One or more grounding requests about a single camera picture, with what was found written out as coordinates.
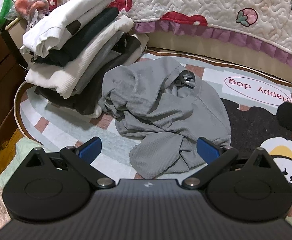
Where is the grey knit sweater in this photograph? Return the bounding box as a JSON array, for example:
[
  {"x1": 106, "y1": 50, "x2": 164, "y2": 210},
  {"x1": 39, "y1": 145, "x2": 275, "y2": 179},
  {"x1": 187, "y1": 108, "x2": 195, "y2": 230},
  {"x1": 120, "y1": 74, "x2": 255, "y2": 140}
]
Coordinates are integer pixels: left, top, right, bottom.
[{"x1": 99, "y1": 57, "x2": 231, "y2": 179}]

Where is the checkered happy dog rug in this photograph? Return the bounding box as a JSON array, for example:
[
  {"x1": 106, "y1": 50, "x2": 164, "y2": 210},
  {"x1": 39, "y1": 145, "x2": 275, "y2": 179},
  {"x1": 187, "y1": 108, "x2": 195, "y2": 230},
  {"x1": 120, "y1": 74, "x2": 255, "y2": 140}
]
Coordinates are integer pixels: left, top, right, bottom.
[{"x1": 13, "y1": 49, "x2": 292, "y2": 227}]

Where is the dark grey folded garment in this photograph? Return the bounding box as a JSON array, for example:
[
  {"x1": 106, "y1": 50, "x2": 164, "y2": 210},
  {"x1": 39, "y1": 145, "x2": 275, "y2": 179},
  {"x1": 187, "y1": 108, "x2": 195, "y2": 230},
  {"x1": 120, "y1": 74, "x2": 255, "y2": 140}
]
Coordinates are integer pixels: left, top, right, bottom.
[{"x1": 34, "y1": 31, "x2": 149, "y2": 119}]

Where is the light green blanket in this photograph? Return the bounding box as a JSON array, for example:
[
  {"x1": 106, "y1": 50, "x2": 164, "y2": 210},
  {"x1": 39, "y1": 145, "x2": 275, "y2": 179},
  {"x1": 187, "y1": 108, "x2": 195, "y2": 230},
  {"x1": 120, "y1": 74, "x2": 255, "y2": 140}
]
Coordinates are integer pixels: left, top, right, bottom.
[{"x1": 0, "y1": 138, "x2": 45, "y2": 189}]

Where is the beige bed base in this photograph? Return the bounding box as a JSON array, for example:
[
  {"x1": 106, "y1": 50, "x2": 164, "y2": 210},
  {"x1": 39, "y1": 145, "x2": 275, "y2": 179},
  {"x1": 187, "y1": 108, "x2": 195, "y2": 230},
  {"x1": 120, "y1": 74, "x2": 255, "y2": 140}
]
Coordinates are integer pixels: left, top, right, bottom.
[{"x1": 148, "y1": 31, "x2": 292, "y2": 83}]

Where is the cream folded ribbed garment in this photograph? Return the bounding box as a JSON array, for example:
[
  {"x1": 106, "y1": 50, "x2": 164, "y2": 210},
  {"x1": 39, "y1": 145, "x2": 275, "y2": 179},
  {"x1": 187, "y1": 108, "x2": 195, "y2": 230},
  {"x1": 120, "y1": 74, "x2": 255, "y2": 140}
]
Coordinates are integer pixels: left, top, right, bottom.
[{"x1": 25, "y1": 15, "x2": 134, "y2": 99}]

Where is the white quilted bear bedspread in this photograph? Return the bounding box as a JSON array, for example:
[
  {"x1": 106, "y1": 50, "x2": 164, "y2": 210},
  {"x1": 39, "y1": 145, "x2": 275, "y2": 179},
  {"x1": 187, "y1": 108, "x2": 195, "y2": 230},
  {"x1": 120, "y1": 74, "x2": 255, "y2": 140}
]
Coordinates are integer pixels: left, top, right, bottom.
[{"x1": 41, "y1": 0, "x2": 292, "y2": 74}]

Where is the white folded garment top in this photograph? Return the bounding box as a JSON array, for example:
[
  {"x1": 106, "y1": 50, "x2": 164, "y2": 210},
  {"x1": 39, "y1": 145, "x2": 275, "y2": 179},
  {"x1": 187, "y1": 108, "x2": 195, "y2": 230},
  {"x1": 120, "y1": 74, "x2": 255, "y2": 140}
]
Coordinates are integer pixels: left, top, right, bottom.
[{"x1": 20, "y1": 0, "x2": 114, "y2": 58}]

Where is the black folded garment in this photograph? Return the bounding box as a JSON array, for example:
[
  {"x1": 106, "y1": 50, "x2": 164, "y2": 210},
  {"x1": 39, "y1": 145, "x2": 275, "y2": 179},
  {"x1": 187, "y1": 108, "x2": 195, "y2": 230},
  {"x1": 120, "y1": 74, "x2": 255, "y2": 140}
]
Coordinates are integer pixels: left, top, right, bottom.
[{"x1": 31, "y1": 7, "x2": 119, "y2": 67}]

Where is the pink plush toy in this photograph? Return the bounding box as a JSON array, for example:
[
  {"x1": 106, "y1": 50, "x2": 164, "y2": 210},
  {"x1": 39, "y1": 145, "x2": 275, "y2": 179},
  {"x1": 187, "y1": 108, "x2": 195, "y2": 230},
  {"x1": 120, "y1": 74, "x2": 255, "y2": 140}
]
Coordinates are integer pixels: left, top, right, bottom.
[{"x1": 14, "y1": 0, "x2": 50, "y2": 21}]

